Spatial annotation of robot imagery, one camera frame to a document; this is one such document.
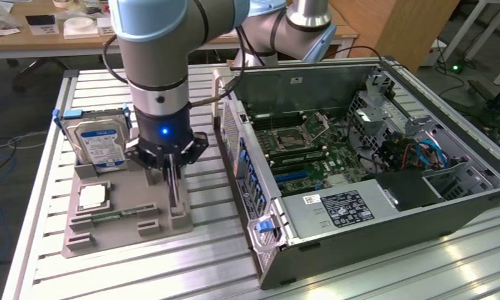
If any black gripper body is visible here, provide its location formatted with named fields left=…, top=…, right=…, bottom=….
left=134, top=102, right=195, bottom=171

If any grey case corner bracket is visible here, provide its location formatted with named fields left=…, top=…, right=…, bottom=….
left=211, top=68, right=238, bottom=121

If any grey power supply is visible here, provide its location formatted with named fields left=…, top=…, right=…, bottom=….
left=282, top=179, right=402, bottom=240

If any white round dish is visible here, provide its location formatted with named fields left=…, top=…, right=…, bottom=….
left=64, top=17, right=94, bottom=31

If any white labelled box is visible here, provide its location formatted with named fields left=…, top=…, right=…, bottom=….
left=96, top=17, right=118, bottom=37

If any wooden cabinet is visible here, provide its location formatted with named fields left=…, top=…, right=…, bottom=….
left=328, top=0, right=462, bottom=73

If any black camera cable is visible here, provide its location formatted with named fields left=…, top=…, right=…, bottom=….
left=190, top=76, right=239, bottom=108

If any flat white box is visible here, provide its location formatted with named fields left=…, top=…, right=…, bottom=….
left=61, top=24, right=102, bottom=41

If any grey parts rack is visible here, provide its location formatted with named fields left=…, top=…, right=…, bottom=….
left=61, top=162, right=195, bottom=259

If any clear plastic bag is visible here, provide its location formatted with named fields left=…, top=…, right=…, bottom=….
left=0, top=0, right=24, bottom=28

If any white desk frame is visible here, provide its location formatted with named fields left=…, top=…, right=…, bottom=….
left=439, top=0, right=500, bottom=85

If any black and white box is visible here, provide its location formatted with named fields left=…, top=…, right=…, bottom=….
left=25, top=14, right=60, bottom=36

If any metal socket cover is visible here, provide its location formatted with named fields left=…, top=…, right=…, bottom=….
left=300, top=111, right=331, bottom=134

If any wooden desk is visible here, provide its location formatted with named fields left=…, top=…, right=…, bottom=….
left=0, top=0, right=359, bottom=61

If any metal disk bay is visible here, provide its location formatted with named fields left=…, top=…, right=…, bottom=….
left=348, top=89, right=392, bottom=148

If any open grey PC case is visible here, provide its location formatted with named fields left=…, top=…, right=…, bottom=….
left=214, top=56, right=500, bottom=291

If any black equipment stand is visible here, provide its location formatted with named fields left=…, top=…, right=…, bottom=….
left=466, top=62, right=500, bottom=138

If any hard disk with blue rails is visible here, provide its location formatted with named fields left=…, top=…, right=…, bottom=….
left=52, top=104, right=132, bottom=174

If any green motherboard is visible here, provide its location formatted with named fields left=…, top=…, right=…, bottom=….
left=243, top=109, right=379, bottom=196

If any blue wire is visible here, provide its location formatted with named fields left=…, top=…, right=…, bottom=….
left=415, top=139, right=448, bottom=171

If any green RAM stick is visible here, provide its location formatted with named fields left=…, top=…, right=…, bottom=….
left=90, top=208, right=143, bottom=221

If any CPU socket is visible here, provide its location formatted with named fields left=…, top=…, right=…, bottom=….
left=275, top=126, right=314, bottom=151

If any black expansion slot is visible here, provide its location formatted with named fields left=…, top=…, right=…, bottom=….
left=270, top=164, right=308, bottom=176

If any black wire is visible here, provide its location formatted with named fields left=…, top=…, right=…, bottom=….
left=346, top=117, right=387, bottom=174

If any blue expansion slot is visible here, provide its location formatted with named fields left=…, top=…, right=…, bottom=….
left=274, top=172, right=311, bottom=184

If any black RAM slot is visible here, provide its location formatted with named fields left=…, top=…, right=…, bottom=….
left=268, top=152, right=322, bottom=161
left=250, top=112, right=299, bottom=120
left=270, top=156, right=324, bottom=166
left=252, top=117, right=302, bottom=126

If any silver CPU chip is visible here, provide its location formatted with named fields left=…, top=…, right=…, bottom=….
left=78, top=186, right=110, bottom=212

